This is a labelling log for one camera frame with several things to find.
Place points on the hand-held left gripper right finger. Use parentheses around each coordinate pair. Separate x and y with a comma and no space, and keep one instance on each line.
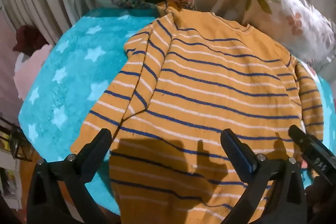
(237,150)

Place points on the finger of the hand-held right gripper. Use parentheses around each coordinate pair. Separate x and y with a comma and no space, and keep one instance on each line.
(302,137)

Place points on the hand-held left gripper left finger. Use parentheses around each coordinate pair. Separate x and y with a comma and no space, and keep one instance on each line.
(103,138)

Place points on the orange striped sweater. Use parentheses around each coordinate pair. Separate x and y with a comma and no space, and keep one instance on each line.
(210,82)

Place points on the turquoise star print blanket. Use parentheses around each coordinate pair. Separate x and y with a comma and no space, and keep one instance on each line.
(73,77)

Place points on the cluttered shelf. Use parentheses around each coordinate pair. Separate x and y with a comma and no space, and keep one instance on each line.
(10,140)

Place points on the pink cloth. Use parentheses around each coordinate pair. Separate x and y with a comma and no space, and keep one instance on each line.
(29,71)

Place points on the white leaf print pillow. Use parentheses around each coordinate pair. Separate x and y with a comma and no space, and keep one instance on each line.
(296,16)

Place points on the dark red cloth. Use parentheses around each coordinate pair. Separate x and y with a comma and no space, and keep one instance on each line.
(29,39)

